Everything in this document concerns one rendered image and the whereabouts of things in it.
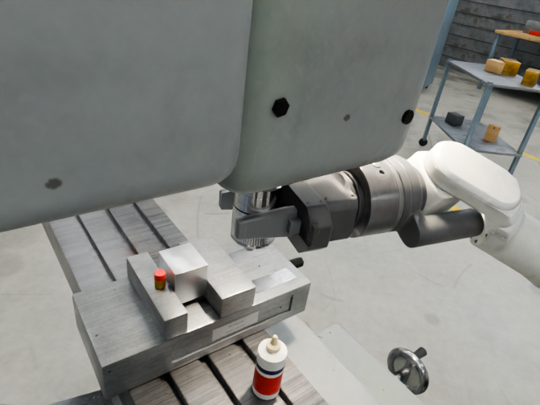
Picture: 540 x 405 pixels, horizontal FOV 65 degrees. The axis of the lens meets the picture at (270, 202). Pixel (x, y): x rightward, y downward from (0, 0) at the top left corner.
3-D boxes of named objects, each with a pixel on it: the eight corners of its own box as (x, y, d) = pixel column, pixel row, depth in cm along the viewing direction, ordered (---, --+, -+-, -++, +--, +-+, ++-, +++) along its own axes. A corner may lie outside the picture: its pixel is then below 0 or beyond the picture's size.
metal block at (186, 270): (189, 272, 69) (190, 242, 66) (206, 294, 65) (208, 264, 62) (158, 281, 66) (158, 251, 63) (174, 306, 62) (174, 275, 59)
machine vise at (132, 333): (259, 263, 85) (265, 218, 80) (305, 311, 75) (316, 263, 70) (76, 326, 66) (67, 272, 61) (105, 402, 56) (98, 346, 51)
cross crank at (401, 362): (393, 362, 113) (406, 331, 107) (430, 395, 105) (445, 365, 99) (352, 389, 104) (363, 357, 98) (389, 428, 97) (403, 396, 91)
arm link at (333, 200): (266, 141, 47) (357, 137, 51) (258, 214, 51) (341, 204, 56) (318, 199, 37) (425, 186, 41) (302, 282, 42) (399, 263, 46)
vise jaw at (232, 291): (208, 251, 75) (210, 233, 73) (254, 305, 65) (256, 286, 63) (177, 261, 72) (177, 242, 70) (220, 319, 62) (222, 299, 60)
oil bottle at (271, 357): (268, 371, 64) (278, 320, 58) (284, 392, 61) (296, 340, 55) (246, 383, 61) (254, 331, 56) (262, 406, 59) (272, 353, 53)
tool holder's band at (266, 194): (288, 198, 40) (289, 188, 40) (240, 200, 39) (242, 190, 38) (273, 174, 44) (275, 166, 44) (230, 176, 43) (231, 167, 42)
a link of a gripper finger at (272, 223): (235, 212, 39) (295, 205, 41) (233, 239, 41) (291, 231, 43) (241, 222, 38) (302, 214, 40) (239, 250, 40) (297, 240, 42)
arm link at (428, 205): (380, 140, 47) (457, 135, 51) (341, 192, 55) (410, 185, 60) (426, 229, 42) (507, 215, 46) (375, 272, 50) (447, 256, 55)
